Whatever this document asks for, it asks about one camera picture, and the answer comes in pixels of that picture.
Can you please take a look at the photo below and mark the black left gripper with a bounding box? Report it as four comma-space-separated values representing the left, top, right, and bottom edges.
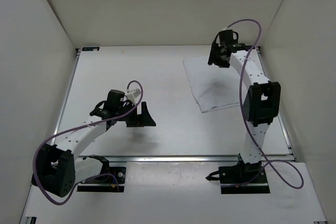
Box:
117, 100, 156, 126

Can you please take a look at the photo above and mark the white skirt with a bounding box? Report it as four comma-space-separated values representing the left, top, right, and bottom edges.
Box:
183, 57, 240, 113

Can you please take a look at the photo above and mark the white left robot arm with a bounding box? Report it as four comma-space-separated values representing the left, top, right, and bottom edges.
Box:
31, 89, 156, 197

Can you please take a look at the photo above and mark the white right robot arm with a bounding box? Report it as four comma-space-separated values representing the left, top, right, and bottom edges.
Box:
208, 29, 281, 186

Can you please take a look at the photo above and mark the left blue table label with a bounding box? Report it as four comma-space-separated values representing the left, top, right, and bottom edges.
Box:
81, 47, 100, 51

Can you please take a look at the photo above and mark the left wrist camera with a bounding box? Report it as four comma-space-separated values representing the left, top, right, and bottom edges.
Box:
125, 88, 142, 103

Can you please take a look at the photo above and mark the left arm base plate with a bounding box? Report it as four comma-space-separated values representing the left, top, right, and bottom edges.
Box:
77, 165, 127, 193

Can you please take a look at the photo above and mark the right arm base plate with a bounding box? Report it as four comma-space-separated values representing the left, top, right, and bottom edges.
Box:
205, 165, 270, 195

